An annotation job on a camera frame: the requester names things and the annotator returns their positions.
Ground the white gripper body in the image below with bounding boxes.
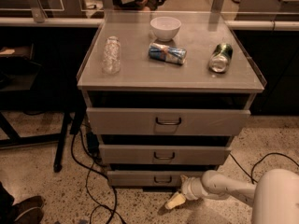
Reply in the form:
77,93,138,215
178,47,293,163
181,177,206,201

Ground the grey bottom drawer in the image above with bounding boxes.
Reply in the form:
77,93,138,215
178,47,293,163
107,171,203,187

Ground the grey drawer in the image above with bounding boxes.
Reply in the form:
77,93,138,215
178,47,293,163
107,171,203,187
87,107,250,136
100,145,231,165

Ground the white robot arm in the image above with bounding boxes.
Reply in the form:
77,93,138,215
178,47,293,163
165,169,299,224

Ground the grey middle drawer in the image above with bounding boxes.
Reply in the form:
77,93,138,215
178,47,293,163
100,145,231,165

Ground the grey drawer cabinet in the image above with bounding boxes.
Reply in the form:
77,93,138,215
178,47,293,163
76,10,267,193

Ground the grey top drawer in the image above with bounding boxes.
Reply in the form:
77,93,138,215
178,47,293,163
87,107,250,136

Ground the black power adapter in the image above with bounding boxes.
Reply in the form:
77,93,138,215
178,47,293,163
86,133,99,155

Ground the green soda can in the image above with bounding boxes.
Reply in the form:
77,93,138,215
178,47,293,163
208,43,233,74

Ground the blue crushed can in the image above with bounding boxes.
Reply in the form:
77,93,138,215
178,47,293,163
149,43,187,65

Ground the clear plastic bottle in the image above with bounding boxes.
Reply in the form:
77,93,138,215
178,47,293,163
102,36,121,75

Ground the dark shoe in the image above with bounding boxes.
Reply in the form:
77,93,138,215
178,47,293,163
5,195,44,224

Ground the white bowl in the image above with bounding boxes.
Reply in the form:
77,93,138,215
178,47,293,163
150,17,181,41

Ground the black floor cable right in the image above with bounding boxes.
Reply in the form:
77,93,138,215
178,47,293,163
229,152,299,185

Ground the black floor cable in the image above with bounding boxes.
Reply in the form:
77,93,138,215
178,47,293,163
69,121,127,224
229,152,299,185

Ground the black floor cable left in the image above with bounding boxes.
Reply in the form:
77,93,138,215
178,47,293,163
69,121,127,224

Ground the black table frame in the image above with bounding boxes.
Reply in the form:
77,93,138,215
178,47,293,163
0,113,73,173

